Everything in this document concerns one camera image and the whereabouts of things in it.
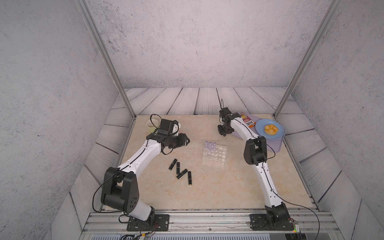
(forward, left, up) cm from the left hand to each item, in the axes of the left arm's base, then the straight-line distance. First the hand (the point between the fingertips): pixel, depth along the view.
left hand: (189, 141), depth 85 cm
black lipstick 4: (-15, 0, -16) cm, 22 cm away
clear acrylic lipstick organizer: (0, -16, -13) cm, 20 cm away
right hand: (+19, -24, -15) cm, 34 cm away
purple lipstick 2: (+3, -13, -10) cm, 17 cm away
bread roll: (+18, -58, -13) cm, 62 cm away
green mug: (-2, +17, +16) cm, 24 cm away
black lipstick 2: (-8, +7, -16) cm, 19 cm away
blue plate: (+23, -52, -14) cm, 59 cm away
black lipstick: (-6, +11, -16) cm, 20 cm away
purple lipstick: (+3, -11, -8) cm, 14 cm away
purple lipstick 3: (+2, -16, -9) cm, 18 cm away
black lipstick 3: (-12, +5, -16) cm, 20 cm away
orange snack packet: (+25, -43, -12) cm, 51 cm away
